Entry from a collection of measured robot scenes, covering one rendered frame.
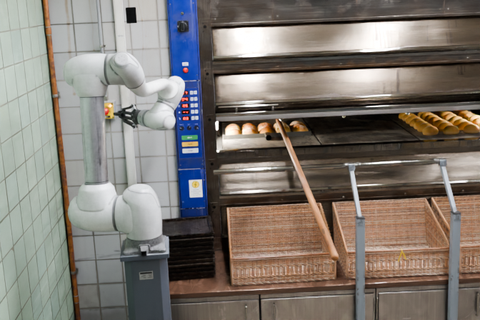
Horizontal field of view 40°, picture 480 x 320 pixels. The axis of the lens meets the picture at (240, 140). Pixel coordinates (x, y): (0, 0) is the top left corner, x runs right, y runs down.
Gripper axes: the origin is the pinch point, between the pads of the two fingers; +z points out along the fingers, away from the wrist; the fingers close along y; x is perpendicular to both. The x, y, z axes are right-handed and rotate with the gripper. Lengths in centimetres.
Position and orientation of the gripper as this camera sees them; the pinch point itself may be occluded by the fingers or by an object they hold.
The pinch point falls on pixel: (118, 113)
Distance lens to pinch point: 355.6
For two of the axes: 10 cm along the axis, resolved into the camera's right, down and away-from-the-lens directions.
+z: -7.3, -1.2, 6.7
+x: 6.8, -1.9, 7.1
